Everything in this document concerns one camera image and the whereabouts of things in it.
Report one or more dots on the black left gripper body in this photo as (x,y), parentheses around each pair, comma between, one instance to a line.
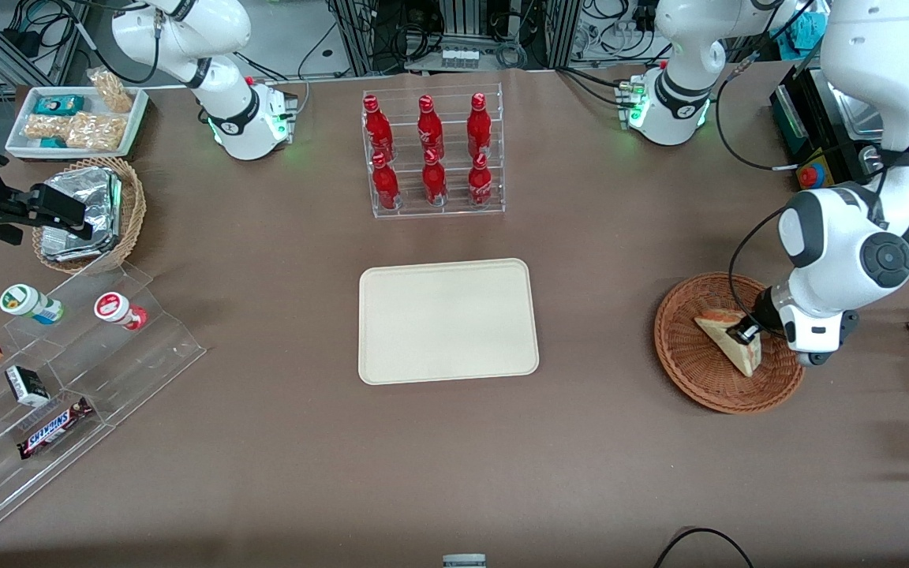
(763,313)

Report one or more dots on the triangular sandwich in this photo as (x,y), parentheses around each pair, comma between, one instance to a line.
(727,355)

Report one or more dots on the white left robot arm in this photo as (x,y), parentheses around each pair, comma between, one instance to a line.
(880,79)

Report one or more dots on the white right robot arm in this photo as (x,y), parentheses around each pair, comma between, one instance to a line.
(186,31)

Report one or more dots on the round brown wicker basket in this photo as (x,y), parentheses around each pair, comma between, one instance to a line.
(707,386)

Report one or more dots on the tan wicker basket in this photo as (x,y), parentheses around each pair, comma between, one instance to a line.
(134,205)

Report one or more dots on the white plastic snack tray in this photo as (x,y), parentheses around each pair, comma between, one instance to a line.
(16,136)

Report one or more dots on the cream rectangular tray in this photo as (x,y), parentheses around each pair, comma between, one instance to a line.
(447,319)

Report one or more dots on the aluminium foil container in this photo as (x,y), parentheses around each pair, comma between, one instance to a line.
(101,193)

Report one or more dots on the small teal snack packet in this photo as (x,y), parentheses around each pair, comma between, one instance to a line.
(52,143)

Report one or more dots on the green lidded yogurt cup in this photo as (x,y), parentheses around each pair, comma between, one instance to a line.
(28,304)

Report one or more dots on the clear bag of peanuts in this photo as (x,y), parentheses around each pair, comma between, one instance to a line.
(111,91)
(95,132)
(44,126)

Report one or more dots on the teal snack box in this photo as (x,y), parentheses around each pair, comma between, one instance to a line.
(58,104)

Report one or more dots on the red lidded yogurt cup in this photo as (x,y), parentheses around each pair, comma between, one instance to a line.
(117,309)

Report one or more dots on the red emergency stop button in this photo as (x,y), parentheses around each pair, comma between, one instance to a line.
(817,175)

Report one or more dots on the small black carton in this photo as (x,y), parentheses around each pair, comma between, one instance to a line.
(27,386)

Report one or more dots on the clear acrylic stepped display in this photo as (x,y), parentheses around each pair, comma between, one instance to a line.
(147,347)

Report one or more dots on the Snickers chocolate bar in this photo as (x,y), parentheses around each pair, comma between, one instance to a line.
(54,428)

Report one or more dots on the red cola bottle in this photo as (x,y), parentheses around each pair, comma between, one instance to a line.
(480,183)
(434,181)
(385,188)
(428,126)
(479,125)
(376,126)

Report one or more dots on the clear acrylic bottle rack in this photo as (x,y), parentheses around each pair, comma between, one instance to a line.
(451,208)

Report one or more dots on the small grey device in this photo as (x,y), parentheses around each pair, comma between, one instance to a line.
(464,562)

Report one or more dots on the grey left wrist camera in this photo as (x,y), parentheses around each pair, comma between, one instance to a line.
(813,335)

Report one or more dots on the aluminium frame rack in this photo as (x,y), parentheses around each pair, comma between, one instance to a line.
(391,31)

